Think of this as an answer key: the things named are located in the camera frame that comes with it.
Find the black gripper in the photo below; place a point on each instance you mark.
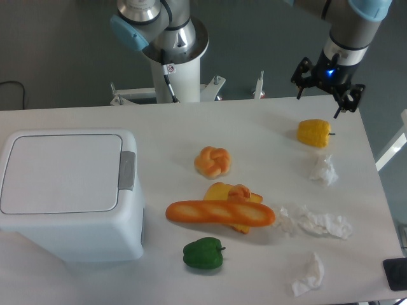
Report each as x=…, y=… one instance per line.
x=331, y=77

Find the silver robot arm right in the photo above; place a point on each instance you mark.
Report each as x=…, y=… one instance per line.
x=354, y=25

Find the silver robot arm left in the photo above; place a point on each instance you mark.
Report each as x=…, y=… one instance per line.
x=138, y=23

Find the white plastic trash can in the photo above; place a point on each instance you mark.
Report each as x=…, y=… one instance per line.
x=74, y=192

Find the yellow bell pepper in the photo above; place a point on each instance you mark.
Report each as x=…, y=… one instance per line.
x=314, y=132

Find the crumpled white tissue upper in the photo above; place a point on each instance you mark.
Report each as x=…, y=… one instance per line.
x=324, y=172

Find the crumpled white tissue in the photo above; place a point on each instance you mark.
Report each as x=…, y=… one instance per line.
x=324, y=172
x=290, y=217
x=312, y=277

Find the small croissant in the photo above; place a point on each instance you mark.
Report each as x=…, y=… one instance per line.
x=239, y=192

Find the crumpled white tissue middle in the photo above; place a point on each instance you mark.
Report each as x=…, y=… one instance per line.
x=290, y=217

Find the knotted bread roll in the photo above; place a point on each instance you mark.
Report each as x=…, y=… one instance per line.
x=213, y=162

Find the yellow toast slice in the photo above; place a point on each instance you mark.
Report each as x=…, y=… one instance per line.
x=219, y=191

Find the long baguette bread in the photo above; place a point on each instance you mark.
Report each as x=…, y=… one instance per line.
x=221, y=212

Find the crumpled white tissue lower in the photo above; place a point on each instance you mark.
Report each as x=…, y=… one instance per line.
x=312, y=277

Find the black device at table edge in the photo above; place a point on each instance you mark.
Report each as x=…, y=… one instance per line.
x=395, y=271

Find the green bell pepper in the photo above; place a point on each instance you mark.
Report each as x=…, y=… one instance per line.
x=205, y=253

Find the white leveling foot post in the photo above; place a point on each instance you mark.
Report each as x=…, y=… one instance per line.
x=258, y=92

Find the white frame bar right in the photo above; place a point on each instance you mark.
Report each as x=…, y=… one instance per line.
x=394, y=145

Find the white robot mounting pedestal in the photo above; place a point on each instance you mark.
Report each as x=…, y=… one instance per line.
x=175, y=56

